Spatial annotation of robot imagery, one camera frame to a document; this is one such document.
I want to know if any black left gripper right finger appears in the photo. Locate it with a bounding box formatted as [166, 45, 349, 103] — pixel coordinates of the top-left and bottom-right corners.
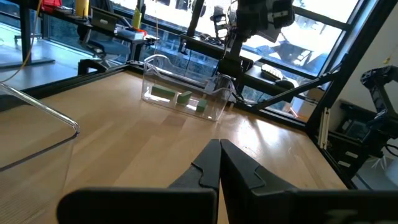
[220, 139, 398, 224]

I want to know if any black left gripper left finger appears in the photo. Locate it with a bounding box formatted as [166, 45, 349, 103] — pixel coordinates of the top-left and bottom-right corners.
[57, 139, 222, 224]

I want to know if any green wooden block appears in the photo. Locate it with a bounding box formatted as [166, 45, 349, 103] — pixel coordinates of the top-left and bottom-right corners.
[150, 84, 177, 100]
[176, 90, 193, 105]
[195, 98, 209, 113]

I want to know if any white plastic strip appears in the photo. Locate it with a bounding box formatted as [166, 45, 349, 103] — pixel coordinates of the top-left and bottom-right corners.
[318, 106, 331, 151]

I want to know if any cardboard box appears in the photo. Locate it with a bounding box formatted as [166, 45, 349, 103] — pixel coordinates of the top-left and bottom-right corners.
[289, 88, 326, 123]

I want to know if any black computer mouse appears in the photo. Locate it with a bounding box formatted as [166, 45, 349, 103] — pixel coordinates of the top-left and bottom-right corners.
[274, 78, 295, 91]

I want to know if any clear plastic bin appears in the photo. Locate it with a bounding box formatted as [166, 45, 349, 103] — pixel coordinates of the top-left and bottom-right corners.
[0, 82, 81, 224]
[141, 54, 236, 123]

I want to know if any computer keyboard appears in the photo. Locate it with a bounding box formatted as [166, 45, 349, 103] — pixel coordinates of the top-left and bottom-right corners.
[260, 63, 284, 81]

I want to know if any black window pillar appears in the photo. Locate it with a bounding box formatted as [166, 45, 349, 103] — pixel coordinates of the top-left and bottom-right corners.
[306, 0, 398, 135]

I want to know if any black desk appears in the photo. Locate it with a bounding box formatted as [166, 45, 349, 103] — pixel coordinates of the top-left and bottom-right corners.
[179, 33, 312, 94]
[9, 0, 156, 44]

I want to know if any white tray with orange items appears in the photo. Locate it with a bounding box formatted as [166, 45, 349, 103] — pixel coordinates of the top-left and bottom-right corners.
[116, 26, 147, 42]

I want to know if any yellow-green bottle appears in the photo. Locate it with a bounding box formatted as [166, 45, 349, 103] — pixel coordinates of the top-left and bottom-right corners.
[131, 7, 143, 29]

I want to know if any black slanted pole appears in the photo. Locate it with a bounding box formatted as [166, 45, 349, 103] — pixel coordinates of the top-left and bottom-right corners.
[185, 0, 205, 39]

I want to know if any grey case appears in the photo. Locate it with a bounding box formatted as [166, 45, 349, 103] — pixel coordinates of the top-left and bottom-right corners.
[90, 6, 119, 32]

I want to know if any yellow cylindrical container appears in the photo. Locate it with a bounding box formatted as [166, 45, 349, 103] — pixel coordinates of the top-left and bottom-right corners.
[75, 0, 90, 18]

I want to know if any red box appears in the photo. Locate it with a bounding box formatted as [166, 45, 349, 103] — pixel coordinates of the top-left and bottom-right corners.
[41, 0, 63, 13]

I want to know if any black diagonal frame brace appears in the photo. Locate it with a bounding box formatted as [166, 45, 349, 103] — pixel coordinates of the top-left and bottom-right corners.
[251, 70, 343, 112]

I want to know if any black frame bracket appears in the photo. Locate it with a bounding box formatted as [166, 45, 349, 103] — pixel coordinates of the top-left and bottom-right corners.
[77, 58, 109, 76]

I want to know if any yellow hanging cable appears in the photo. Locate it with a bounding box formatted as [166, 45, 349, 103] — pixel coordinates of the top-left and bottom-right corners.
[0, 0, 44, 84]

